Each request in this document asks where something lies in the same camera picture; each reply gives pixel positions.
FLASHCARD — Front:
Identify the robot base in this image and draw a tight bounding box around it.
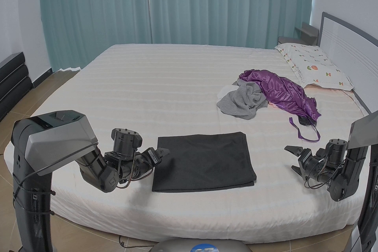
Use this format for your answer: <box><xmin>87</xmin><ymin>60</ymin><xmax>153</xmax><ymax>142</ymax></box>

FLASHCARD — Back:
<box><xmin>149</xmin><ymin>239</ymin><xmax>249</xmax><ymax>252</ymax></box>

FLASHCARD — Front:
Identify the bed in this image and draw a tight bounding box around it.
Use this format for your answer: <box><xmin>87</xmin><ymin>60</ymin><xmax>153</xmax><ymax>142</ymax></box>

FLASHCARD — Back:
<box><xmin>4</xmin><ymin>12</ymin><xmax>378</xmax><ymax>245</ymax></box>

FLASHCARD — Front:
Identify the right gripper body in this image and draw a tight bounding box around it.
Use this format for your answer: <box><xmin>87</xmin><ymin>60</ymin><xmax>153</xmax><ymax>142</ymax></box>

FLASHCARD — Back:
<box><xmin>297</xmin><ymin>149</ymin><xmax>322</xmax><ymax>184</ymax></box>

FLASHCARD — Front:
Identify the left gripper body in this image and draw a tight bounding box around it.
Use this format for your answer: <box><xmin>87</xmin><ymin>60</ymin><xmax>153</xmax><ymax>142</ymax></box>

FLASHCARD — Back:
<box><xmin>130</xmin><ymin>147</ymin><xmax>162</xmax><ymax>181</ymax></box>

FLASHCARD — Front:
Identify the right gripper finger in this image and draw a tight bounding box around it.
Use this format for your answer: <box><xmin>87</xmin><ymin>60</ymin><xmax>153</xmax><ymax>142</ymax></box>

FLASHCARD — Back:
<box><xmin>291</xmin><ymin>166</ymin><xmax>305</xmax><ymax>180</ymax></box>
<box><xmin>284</xmin><ymin>145</ymin><xmax>304</xmax><ymax>157</ymax></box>

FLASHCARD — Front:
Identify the purple satin garment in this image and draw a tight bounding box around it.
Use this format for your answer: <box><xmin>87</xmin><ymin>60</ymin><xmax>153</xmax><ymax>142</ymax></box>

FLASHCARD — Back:
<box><xmin>238</xmin><ymin>69</ymin><xmax>322</xmax><ymax>143</ymax></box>

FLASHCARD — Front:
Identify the grey bedside table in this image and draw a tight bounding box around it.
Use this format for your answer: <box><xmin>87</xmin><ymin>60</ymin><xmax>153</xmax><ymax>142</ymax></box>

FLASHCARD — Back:
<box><xmin>278</xmin><ymin>22</ymin><xmax>320</xmax><ymax>46</ymax></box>

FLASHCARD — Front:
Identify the grey garment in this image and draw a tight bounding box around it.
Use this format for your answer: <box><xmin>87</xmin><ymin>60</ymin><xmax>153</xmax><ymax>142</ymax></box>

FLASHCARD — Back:
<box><xmin>217</xmin><ymin>81</ymin><xmax>269</xmax><ymax>121</ymax></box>

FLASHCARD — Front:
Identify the black T-shirt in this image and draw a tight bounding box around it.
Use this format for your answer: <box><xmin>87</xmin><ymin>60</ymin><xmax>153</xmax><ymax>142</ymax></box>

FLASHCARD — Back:
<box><xmin>152</xmin><ymin>132</ymin><xmax>258</xmax><ymax>193</ymax></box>

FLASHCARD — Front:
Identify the black lace garment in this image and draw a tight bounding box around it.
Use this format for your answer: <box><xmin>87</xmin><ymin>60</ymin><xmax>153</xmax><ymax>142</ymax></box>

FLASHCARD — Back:
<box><xmin>298</xmin><ymin>116</ymin><xmax>318</xmax><ymax>127</ymax></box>

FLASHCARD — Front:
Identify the black chest of drawers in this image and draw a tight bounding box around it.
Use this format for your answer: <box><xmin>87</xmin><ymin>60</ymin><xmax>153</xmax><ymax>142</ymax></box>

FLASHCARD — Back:
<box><xmin>0</xmin><ymin>52</ymin><xmax>32</xmax><ymax>122</ymax></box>

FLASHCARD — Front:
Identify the black cable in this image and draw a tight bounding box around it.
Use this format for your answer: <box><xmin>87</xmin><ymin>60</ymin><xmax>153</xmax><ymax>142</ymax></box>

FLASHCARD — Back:
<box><xmin>304</xmin><ymin>176</ymin><xmax>332</xmax><ymax>190</ymax></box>
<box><xmin>116</xmin><ymin>156</ymin><xmax>140</xmax><ymax>189</ymax></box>
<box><xmin>12</xmin><ymin>142</ymin><xmax>100</xmax><ymax>210</ymax></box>
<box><xmin>118</xmin><ymin>235</ymin><xmax>155</xmax><ymax>247</ymax></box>

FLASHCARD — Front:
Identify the white printed pillow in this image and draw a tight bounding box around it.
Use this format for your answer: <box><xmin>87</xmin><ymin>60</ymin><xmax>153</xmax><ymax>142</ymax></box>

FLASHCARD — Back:
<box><xmin>275</xmin><ymin>43</ymin><xmax>354</xmax><ymax>89</ymax></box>

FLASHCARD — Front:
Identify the white garment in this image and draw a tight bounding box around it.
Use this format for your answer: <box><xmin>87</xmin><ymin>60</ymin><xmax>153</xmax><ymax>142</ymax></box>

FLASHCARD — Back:
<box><xmin>218</xmin><ymin>84</ymin><xmax>237</xmax><ymax>99</ymax></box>

